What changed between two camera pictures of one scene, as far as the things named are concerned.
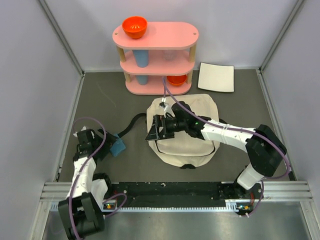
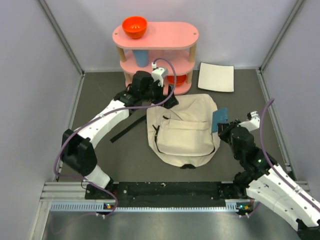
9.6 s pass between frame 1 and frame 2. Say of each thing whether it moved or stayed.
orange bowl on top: stayed
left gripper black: moved
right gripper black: moved
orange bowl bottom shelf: stayed
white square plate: stayed
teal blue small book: moved
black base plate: stayed
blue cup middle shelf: stayed
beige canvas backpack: stayed
